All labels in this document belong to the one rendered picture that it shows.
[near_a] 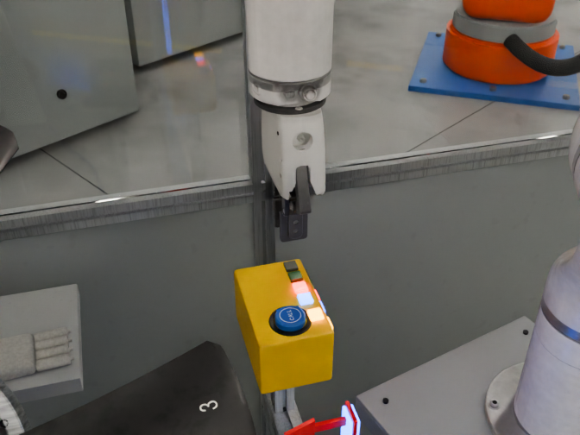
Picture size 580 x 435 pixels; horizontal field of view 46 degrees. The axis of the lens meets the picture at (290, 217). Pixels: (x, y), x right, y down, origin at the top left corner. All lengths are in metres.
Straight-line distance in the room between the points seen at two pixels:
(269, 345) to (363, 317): 0.76
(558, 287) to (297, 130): 0.33
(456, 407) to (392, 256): 0.62
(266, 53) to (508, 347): 0.60
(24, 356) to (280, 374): 0.46
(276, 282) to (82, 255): 0.50
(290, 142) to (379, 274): 0.89
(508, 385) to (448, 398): 0.08
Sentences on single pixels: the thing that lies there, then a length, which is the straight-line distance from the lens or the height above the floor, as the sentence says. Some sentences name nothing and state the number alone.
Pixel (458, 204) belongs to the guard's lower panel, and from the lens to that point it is 1.52.
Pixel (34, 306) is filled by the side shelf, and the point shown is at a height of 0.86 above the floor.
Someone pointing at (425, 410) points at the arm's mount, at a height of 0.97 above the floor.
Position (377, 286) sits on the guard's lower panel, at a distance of 1.57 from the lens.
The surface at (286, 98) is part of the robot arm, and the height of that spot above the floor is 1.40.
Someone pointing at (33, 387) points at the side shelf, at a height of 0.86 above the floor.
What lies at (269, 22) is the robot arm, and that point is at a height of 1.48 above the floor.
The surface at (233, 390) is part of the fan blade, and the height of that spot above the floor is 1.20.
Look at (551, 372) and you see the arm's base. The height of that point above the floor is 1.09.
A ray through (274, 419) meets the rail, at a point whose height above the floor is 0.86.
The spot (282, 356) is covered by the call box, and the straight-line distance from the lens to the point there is 0.89.
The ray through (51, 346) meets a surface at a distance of 1.21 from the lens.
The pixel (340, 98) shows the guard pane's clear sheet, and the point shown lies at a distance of 1.29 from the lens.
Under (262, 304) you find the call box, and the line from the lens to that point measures 0.92.
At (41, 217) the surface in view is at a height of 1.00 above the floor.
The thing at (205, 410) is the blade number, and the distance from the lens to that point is 0.64.
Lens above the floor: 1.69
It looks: 35 degrees down
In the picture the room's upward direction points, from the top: straight up
